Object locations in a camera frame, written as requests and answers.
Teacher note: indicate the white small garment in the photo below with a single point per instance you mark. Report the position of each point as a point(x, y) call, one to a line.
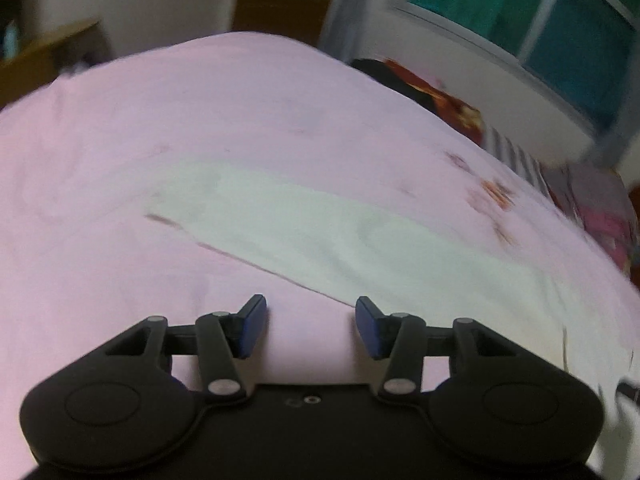
point(325, 230)

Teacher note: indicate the stack of folded clothes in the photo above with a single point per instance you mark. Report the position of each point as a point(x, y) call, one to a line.
point(595, 205)

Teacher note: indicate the window with white frame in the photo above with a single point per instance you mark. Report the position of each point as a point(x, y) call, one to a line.
point(500, 5)

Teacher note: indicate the grey curtain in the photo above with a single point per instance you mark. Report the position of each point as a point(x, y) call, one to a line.
point(612, 145)
point(357, 5)

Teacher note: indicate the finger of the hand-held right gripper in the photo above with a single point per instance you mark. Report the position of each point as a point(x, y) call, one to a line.
point(630, 390)

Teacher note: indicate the grey striped bed sheet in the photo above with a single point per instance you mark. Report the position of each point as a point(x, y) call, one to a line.
point(515, 157)

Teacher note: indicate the red patterned pillow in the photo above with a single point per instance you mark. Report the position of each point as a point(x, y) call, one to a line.
point(445, 105)

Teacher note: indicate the pink floral blanket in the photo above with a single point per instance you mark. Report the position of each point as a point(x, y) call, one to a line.
point(150, 125)

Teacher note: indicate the black cloth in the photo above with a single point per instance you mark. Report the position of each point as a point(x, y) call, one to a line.
point(380, 75)

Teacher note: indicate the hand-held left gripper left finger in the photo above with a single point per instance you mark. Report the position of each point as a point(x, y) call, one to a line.
point(252, 327)

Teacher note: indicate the wooden side cabinet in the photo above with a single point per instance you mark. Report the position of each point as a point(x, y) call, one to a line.
point(50, 60)

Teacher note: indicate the brown wooden door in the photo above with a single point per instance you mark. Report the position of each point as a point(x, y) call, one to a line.
point(280, 0)

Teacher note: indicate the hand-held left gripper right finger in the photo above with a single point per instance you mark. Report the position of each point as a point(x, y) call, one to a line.
point(369, 327)

